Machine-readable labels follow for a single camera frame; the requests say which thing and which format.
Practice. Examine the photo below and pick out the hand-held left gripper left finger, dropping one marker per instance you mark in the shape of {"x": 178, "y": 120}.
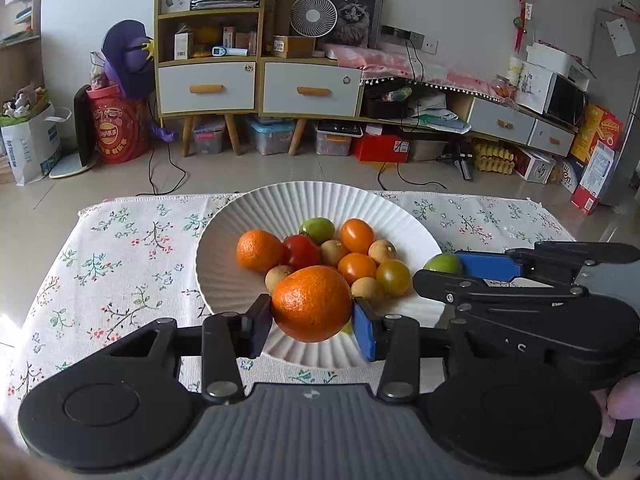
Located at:
{"x": 260, "y": 322}

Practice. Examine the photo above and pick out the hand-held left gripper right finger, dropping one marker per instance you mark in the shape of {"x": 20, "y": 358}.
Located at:
{"x": 364, "y": 335}

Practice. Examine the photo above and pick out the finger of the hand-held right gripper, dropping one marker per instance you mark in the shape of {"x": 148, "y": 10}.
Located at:
{"x": 487, "y": 265}
{"x": 435, "y": 285}

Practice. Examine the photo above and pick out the green cherry tomato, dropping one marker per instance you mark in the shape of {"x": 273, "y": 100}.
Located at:
{"x": 318, "y": 229}
{"x": 347, "y": 329}

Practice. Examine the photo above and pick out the large green tomato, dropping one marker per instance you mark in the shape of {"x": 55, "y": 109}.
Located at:
{"x": 440, "y": 263}

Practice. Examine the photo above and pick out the yellow-green cherry tomato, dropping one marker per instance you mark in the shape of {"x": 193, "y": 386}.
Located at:
{"x": 393, "y": 277}

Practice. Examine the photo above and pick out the longan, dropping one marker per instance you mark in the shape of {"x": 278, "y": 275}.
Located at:
{"x": 382, "y": 251}
{"x": 334, "y": 252}
{"x": 278, "y": 277}
{"x": 367, "y": 288}

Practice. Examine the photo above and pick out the large tangerine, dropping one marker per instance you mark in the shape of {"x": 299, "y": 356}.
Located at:
{"x": 311, "y": 304}

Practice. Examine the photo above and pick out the orange cherry tomato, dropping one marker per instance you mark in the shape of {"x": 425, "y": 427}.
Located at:
{"x": 356, "y": 235}
{"x": 356, "y": 268}

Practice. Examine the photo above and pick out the small tangerine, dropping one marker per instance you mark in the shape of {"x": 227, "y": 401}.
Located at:
{"x": 257, "y": 251}

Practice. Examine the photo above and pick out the red cherry tomato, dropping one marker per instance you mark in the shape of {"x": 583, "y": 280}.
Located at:
{"x": 301, "y": 252}

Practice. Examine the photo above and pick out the white ribbed plate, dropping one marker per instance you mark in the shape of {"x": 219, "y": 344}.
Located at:
{"x": 230, "y": 240}

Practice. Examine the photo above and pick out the person's right hand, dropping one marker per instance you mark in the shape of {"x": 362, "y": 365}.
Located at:
{"x": 627, "y": 402}

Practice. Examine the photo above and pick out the yellow egg carton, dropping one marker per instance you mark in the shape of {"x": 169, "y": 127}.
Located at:
{"x": 495, "y": 157}

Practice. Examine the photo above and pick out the small printed carton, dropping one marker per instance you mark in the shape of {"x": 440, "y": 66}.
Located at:
{"x": 535, "y": 165}

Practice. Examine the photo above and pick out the red and white box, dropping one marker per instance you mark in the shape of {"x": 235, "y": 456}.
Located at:
{"x": 592, "y": 180}

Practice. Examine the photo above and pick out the floral tablecloth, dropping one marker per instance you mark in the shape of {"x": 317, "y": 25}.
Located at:
{"x": 125, "y": 270}

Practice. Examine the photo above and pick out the low wooden media stand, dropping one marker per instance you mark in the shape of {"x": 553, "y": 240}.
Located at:
{"x": 500, "y": 120}

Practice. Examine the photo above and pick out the flat red box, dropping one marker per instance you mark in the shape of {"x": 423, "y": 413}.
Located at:
{"x": 380, "y": 149}

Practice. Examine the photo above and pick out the dark lid storage box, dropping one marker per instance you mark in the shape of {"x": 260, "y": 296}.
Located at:
{"x": 337, "y": 142}

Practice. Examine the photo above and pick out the yellow and red box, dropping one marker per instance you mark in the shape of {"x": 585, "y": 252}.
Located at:
{"x": 597, "y": 130}

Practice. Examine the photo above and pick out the white microwave oven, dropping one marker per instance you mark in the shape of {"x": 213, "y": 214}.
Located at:
{"x": 567, "y": 100}

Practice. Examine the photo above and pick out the blue lid storage box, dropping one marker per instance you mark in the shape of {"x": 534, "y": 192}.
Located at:
{"x": 270, "y": 137}

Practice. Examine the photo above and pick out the white printed cardboard box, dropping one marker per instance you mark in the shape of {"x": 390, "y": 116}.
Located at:
{"x": 532, "y": 85}

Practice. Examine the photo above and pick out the low wooden cabinet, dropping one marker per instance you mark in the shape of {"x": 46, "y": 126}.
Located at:
{"x": 298, "y": 136}

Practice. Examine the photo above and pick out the clear storage box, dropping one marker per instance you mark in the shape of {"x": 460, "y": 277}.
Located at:
{"x": 209, "y": 137}

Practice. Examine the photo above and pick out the tall wooden shelf cabinet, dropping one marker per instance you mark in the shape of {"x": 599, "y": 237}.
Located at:
{"x": 187, "y": 132}

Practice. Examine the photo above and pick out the grey refrigerator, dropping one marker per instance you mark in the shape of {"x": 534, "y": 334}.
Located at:
{"x": 625, "y": 110}

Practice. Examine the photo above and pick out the red bucket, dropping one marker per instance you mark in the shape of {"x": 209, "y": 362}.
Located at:
{"x": 117, "y": 130}

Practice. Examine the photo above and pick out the white drawer of low cabinet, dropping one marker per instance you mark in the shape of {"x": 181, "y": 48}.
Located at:
{"x": 285, "y": 80}

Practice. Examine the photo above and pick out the white drawer of tall cabinet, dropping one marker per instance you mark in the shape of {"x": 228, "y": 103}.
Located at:
{"x": 220, "y": 77}

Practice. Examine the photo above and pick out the red hanging ornament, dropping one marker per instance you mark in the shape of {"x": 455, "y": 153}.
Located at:
{"x": 526, "y": 15}

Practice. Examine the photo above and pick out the black panel on white base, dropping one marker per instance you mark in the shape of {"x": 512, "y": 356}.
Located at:
{"x": 84, "y": 125}

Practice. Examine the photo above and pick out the white and blue thermometer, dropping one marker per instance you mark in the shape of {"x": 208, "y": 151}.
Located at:
{"x": 222, "y": 51}

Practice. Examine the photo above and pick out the framed cat picture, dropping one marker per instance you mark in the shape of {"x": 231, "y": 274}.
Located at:
{"x": 355, "y": 20}

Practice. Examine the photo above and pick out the brown cardboard box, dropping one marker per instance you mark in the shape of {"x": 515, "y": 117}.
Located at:
{"x": 295, "y": 46}

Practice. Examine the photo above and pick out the white paper bag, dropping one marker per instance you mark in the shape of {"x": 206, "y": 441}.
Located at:
{"x": 30, "y": 150}

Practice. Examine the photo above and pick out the small white box on shelf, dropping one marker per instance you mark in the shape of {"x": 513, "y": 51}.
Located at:
{"x": 183, "y": 45}

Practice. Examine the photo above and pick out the small white desk fan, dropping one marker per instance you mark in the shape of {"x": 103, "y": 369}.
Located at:
{"x": 314, "y": 15}

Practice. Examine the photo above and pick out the purple plush toy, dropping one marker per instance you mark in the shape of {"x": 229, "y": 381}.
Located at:
{"x": 127, "y": 55}

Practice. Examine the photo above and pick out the plush toys in bag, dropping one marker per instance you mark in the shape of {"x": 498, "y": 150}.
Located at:
{"x": 22, "y": 102}

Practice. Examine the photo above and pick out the wooden bookshelf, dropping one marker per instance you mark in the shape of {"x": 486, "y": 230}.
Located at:
{"x": 20, "y": 60}

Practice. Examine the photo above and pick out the wall socket strip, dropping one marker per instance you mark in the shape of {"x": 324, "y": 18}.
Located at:
{"x": 415, "y": 40}

